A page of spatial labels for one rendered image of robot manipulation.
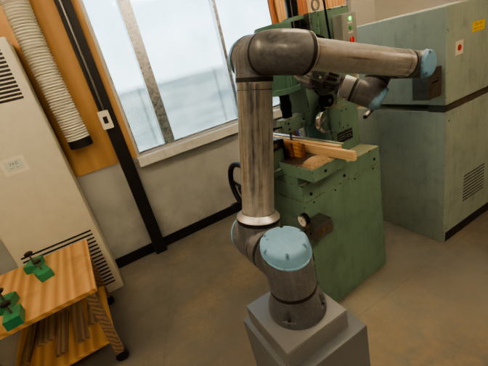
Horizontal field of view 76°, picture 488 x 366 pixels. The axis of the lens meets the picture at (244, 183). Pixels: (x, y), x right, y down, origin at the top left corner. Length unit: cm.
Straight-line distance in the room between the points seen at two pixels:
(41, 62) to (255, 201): 178
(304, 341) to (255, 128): 65
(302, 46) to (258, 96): 19
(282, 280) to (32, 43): 204
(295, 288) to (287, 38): 68
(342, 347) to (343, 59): 85
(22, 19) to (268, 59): 183
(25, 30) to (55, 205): 107
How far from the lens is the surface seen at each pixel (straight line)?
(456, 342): 189
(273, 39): 87
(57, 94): 240
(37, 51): 242
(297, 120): 164
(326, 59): 93
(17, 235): 248
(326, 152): 150
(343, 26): 168
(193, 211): 293
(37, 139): 231
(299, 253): 92
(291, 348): 103
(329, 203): 164
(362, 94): 129
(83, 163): 262
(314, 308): 105
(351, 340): 114
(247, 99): 95
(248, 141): 96
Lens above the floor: 142
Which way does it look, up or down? 22 degrees down
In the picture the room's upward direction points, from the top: 14 degrees counter-clockwise
